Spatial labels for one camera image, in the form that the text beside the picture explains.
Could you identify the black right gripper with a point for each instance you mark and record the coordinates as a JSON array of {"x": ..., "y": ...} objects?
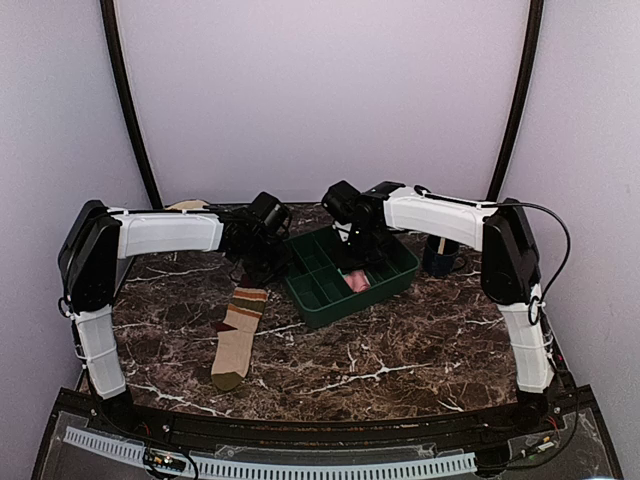
[{"x": 352, "y": 264}]

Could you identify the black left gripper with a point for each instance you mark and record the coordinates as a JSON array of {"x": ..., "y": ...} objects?
[{"x": 263, "y": 279}]

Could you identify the pink patterned sock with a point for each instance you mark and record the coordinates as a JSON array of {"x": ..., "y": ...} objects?
[{"x": 357, "y": 281}]

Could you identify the green compartment tray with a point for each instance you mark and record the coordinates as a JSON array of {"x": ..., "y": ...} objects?
[{"x": 324, "y": 290}]

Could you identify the beige striped sock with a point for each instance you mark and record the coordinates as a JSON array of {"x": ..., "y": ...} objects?
[{"x": 235, "y": 336}]

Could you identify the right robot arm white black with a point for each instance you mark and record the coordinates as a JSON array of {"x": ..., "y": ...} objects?
[{"x": 510, "y": 277}]

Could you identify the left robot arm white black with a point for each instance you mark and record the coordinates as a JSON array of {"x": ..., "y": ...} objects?
[{"x": 102, "y": 236}]

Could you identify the round beige floral coaster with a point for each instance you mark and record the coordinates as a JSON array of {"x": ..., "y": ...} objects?
[{"x": 195, "y": 204}]

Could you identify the dark blue mug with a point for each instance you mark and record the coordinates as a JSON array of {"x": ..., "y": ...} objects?
[{"x": 440, "y": 266}]

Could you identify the small circuit board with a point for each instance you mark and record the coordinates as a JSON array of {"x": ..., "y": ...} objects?
[{"x": 157, "y": 459}]

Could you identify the black front rail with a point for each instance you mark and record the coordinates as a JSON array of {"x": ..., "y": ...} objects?
[{"x": 204, "y": 432}]

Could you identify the white slotted cable duct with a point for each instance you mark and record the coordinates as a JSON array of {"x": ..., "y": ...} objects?
[{"x": 239, "y": 463}]

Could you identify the left black frame post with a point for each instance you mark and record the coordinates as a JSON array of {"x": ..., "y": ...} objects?
[{"x": 127, "y": 105}]

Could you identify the black frame post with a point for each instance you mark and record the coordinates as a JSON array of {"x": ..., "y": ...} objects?
[
  {"x": 521, "y": 89},
  {"x": 127, "y": 105}
]

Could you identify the right black frame post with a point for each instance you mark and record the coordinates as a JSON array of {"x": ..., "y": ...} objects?
[{"x": 521, "y": 89}]

